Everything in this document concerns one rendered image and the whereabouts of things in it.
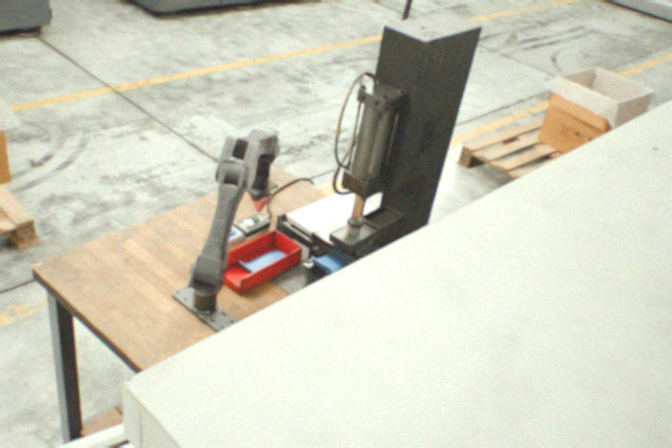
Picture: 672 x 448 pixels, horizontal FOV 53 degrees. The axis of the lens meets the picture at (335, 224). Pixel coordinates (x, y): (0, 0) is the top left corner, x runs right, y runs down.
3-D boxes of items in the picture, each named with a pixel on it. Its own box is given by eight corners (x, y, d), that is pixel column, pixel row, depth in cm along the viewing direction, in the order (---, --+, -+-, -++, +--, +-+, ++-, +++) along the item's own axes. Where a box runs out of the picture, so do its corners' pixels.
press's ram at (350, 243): (307, 252, 198) (321, 164, 182) (362, 222, 216) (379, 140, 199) (354, 282, 189) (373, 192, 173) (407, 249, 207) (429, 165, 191)
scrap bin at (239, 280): (211, 275, 193) (212, 258, 190) (273, 244, 211) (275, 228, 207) (239, 296, 188) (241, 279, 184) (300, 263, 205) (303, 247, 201)
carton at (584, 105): (572, 121, 542) (594, 62, 514) (640, 154, 507) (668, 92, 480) (524, 137, 501) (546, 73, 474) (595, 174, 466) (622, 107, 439)
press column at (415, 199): (367, 245, 218) (417, 15, 177) (389, 232, 226) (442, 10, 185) (402, 266, 211) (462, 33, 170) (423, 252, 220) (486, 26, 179)
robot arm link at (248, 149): (254, 125, 201) (221, 137, 172) (283, 132, 201) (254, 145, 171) (247, 164, 205) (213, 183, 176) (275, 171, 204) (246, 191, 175)
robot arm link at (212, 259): (197, 278, 180) (229, 161, 181) (221, 285, 179) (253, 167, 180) (190, 279, 173) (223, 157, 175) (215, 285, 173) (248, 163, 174)
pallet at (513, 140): (545, 130, 556) (551, 114, 548) (658, 185, 501) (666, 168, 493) (457, 162, 481) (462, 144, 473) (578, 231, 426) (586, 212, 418)
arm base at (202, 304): (191, 263, 184) (171, 273, 179) (241, 300, 174) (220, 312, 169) (190, 285, 188) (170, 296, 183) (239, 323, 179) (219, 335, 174)
